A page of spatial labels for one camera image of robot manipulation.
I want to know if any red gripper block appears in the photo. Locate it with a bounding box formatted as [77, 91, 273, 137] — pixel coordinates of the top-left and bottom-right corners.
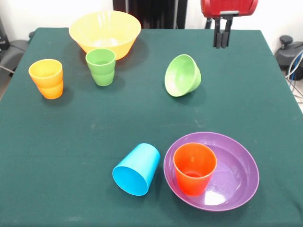
[200, 0, 259, 50]

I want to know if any green bowl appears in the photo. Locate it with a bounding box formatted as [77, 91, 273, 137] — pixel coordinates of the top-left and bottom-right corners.
[164, 54, 202, 97]

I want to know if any purple bowl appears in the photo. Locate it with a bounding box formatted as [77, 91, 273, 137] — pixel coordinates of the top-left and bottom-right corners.
[163, 131, 260, 212]

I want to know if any orange cup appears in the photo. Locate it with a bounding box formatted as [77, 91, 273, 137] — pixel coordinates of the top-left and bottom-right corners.
[173, 142, 218, 197]

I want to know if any light blue cup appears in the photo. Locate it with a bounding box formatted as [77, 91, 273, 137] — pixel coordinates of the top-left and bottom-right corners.
[112, 142, 161, 196]

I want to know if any gray black machine base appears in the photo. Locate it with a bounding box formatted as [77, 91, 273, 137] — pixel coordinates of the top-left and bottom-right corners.
[274, 35, 303, 71]
[0, 40, 30, 74]

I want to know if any large yellow bowl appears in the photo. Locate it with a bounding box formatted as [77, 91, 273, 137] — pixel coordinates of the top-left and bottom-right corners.
[68, 10, 142, 61]

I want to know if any green cup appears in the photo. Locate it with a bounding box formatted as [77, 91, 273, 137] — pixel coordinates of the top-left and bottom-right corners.
[85, 48, 116, 87]

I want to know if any yellow cup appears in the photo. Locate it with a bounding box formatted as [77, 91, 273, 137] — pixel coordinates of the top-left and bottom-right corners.
[28, 59, 64, 100]

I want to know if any dark green tablecloth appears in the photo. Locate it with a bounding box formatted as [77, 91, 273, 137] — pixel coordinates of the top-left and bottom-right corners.
[0, 27, 303, 227]

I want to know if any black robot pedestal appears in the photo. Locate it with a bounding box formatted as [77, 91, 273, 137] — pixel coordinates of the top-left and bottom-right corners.
[113, 0, 195, 29]

